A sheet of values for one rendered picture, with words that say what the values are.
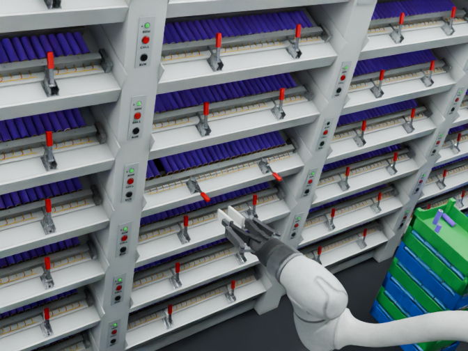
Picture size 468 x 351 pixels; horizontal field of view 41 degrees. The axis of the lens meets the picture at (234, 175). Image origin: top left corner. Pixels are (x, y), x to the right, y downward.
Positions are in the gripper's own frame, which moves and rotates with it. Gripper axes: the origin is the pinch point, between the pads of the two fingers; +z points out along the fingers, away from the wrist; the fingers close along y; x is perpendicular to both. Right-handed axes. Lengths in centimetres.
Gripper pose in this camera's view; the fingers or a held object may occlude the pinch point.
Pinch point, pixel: (230, 217)
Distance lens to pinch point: 169.1
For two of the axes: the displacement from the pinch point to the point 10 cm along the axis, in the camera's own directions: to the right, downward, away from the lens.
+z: -5.9, -4.5, 6.7
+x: 1.0, -8.7, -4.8
